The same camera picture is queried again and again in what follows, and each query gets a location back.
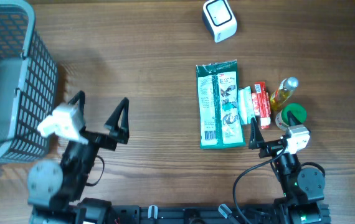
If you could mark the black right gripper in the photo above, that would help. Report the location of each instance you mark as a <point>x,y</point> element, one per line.
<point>256,137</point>

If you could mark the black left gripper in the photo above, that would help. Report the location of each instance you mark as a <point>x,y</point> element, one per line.
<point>112,126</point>

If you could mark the green lid jar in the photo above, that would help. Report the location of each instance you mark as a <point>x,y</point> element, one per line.
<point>282,119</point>

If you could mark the yellow Vim liquid bottle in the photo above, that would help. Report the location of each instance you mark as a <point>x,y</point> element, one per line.
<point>285,90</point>

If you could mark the red toothpaste tube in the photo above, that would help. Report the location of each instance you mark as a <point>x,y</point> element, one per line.
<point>263,105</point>

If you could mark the light green wipes pack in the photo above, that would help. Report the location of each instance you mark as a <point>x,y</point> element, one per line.
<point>246,110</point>

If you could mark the green 3M gloves packet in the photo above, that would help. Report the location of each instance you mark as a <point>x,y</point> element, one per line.
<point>217,93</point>

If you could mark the red tissue pack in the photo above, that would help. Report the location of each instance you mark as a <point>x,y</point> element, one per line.
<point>255,102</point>

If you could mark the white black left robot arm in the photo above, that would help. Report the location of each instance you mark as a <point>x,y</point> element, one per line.
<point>55,188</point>

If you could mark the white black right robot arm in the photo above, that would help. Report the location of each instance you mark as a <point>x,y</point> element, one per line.
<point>302,183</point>

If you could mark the white barcode scanner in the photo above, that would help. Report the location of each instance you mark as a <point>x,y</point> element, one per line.
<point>219,19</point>

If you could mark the grey plastic shopping basket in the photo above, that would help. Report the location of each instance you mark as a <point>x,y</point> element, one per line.
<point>28,84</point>

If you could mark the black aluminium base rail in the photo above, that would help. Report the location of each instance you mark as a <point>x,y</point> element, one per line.
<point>196,214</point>

